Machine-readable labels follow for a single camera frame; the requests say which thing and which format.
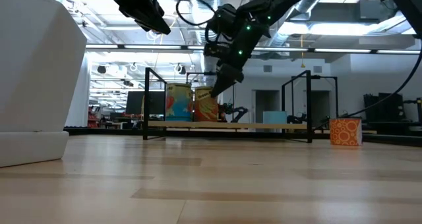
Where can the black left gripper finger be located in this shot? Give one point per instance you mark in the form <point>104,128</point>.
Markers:
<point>161,24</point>
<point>144,23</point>

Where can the yellow orange label tin can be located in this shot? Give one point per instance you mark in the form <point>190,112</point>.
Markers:
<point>206,105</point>

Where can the short light blue can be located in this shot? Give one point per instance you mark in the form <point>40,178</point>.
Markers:
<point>274,117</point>

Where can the black background robot arm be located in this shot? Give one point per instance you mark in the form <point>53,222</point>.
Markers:
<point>235,113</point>

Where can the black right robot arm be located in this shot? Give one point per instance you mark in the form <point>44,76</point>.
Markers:
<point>290,0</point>

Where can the ceiling strip light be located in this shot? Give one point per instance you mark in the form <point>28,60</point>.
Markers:
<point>343,50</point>
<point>151,46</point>

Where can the black background monitor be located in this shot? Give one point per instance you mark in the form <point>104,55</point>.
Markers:
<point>135,102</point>

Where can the white faceted plant pot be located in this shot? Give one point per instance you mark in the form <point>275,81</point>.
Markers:
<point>36,69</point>

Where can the orange circle pattern can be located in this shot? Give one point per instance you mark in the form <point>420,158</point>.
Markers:
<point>345,131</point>

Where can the black background equipment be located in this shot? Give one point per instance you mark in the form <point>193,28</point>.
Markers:
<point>385,107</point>

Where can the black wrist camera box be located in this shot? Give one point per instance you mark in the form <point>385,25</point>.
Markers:
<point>221,23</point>

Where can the wooden shelf with black frame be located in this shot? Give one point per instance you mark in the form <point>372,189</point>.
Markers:
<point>230,126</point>

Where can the black background metal frame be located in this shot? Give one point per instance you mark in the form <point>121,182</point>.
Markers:
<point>324,76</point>

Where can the black metal table frame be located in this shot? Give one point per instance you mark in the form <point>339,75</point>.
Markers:
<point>105,130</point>

